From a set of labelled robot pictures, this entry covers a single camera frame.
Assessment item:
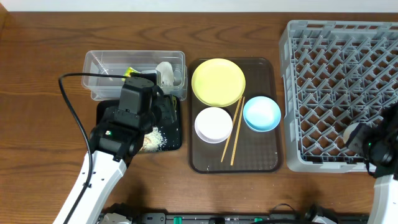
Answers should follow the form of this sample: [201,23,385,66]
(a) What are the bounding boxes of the brown serving tray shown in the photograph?
[188,58,284,174]

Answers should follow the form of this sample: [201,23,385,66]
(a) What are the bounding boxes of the pink bowl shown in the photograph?
[194,107,233,144]

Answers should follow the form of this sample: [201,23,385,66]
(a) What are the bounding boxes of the yellow round plate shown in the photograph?
[192,58,246,107]

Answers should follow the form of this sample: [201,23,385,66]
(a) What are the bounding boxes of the grey dishwasher rack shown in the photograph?
[279,20,397,173]

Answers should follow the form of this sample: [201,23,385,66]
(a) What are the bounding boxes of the green snack wrapper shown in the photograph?
[124,67,140,77]

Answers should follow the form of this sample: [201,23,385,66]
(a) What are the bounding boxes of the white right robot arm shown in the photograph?
[343,103,397,224]

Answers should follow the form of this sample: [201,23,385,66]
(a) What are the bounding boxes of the white tissue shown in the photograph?
[155,62,174,94]

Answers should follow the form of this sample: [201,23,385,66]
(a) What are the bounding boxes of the left wooden chopstick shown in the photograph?
[220,96,243,163]

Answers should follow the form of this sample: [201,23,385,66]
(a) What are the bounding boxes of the wooden chopstick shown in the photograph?
[220,96,243,163]
[230,96,245,166]

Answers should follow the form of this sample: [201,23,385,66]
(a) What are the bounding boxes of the light blue bowl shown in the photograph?
[243,96,282,133]

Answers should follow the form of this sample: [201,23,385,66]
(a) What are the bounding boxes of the rice food scraps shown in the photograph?
[139,127,167,153]

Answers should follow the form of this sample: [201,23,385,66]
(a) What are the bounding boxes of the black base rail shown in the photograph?
[96,203,371,224]

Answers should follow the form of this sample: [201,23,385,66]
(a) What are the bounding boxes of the black plastic tray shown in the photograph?
[90,97,182,157]

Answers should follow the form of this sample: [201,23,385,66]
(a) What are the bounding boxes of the white green cup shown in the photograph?
[343,123,358,144]

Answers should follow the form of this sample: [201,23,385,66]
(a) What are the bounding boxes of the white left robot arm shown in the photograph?
[55,70,177,223]

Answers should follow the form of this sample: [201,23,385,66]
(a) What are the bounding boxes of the right wooden chopstick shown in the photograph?
[230,96,245,166]

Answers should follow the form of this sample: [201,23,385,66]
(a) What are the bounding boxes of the clear plastic waste bin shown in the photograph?
[81,50,188,101]

